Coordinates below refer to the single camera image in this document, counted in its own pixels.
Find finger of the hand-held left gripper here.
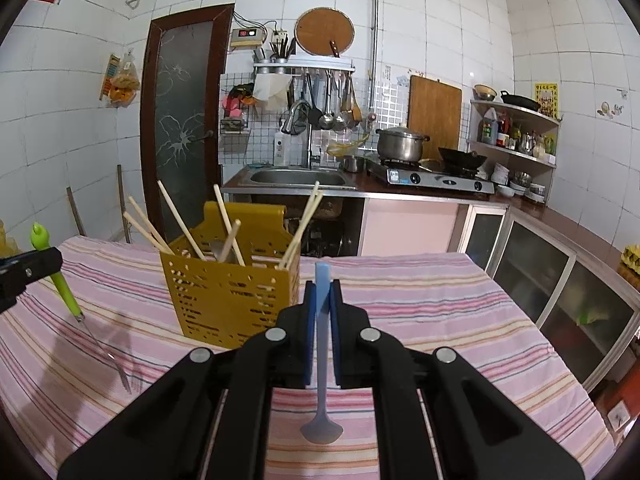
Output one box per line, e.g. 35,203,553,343
0,247,63,311

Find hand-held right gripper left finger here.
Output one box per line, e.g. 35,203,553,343
57,279,321,480

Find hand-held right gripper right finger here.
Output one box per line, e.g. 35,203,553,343
327,279,586,480

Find pale blue plastic spoon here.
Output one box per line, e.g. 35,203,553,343
300,261,345,445

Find green frog handle fork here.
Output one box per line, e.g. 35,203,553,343
30,222,132,394

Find yellow perforated utensil holder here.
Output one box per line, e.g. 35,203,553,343
160,201,302,352

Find yellow plastic bag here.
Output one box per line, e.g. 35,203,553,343
0,220,21,257

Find wooden stick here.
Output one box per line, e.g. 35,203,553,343
66,187,87,237
117,165,132,244

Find pink cabinet door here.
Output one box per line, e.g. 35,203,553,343
357,197,469,257

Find pink striped tablecloth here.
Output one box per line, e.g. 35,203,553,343
0,235,617,480

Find steel sink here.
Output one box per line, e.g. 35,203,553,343
222,167,359,196

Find steel gas stove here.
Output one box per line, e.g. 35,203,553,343
367,157,496,195

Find yellow strainer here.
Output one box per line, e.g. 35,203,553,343
327,135,371,159

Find white soap bottle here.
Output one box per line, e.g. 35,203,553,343
274,130,291,167

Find steel pot with lid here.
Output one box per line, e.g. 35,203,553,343
376,125,431,164

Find orange plastic bag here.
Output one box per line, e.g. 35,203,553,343
111,50,141,109

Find hanging card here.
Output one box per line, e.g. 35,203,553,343
100,55,121,101

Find brown frosted glass door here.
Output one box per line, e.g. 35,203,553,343
140,4,236,244

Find steel faucet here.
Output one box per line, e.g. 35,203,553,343
281,99,321,169

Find steel ladle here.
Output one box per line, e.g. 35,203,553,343
334,72,349,131
318,72,336,130

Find black wok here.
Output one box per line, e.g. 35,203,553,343
438,146,489,171

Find black spatula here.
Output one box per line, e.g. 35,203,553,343
302,74,324,126

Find wooden spatula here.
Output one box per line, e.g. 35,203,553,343
345,72,364,124

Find glass door cabinet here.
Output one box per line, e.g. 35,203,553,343
460,204,640,394

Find wooden cutting board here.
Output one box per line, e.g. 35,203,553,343
407,75,464,149

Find pink rubber gloves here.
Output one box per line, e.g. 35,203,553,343
227,82,259,119

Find white cloth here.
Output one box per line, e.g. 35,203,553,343
252,75,291,111

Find dark oil bottle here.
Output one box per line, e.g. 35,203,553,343
481,112,500,145

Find white corner shelf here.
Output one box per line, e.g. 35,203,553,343
470,99,561,202

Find steel cutlery cup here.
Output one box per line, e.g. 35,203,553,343
255,39,296,64

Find black pan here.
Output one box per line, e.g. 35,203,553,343
500,90,542,113

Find beige controller box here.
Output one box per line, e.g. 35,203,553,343
230,27,265,51

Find round bamboo lid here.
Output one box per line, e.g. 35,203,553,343
295,6,355,57

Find metal wall rack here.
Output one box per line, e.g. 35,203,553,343
252,57,356,79

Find low wall socket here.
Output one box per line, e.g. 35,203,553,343
607,402,631,431

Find grey wall pipe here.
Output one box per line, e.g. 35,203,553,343
127,0,382,112

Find yellow wall poster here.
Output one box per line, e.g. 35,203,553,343
534,82,560,121

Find wall hooks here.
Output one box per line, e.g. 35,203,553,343
597,88,629,119

